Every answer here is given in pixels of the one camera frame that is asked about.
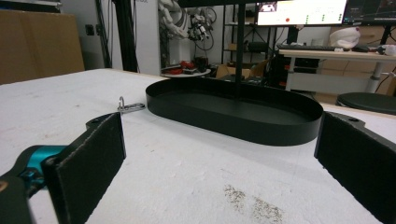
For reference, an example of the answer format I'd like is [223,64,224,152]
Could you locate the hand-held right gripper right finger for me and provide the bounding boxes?
[313,111,396,224]

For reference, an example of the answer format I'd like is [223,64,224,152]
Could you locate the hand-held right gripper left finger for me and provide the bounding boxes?
[40,111,127,224]

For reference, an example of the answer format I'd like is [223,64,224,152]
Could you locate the small metal carabiner clip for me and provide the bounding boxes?
[117,95,147,114]

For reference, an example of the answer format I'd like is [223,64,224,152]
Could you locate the black oval tiered tray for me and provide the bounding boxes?
[145,0,325,147]

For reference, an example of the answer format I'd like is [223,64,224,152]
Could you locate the black round stool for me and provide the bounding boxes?
[335,91,396,116]

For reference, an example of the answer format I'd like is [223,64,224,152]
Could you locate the light wooden desk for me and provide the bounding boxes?
[278,49,396,94]

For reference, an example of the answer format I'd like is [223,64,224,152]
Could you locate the white plush toy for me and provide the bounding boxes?
[329,26,361,49]

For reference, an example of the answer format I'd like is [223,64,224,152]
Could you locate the black keyboard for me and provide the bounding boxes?
[276,44,338,52]

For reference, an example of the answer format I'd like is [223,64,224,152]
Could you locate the brown cardboard sheet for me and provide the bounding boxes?
[0,9,86,86]

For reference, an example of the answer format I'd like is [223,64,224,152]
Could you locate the round white side table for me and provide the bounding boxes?
[162,68,212,78]

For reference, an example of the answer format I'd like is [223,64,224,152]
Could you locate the black metal stand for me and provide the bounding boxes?
[112,0,139,73]

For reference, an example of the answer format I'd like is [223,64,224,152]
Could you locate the red tool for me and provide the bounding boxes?
[169,61,196,75]

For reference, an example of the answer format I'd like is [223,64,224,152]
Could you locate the dark computer monitor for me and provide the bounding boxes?
[342,0,396,26]

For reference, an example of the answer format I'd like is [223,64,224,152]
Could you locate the cardboard box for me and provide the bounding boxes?
[215,59,269,80]

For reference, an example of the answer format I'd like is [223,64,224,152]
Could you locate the black metal shelf rack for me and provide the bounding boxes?
[220,4,279,70]

